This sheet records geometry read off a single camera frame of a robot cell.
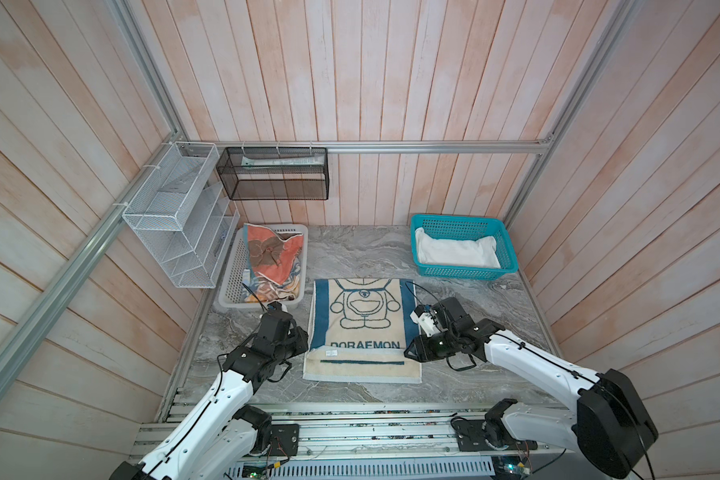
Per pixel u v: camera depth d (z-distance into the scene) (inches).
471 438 28.8
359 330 36.5
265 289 37.9
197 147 37.4
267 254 43.2
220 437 22.4
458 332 25.7
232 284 38.4
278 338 24.9
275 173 41.0
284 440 28.8
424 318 30.8
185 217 28.2
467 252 43.6
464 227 44.9
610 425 16.1
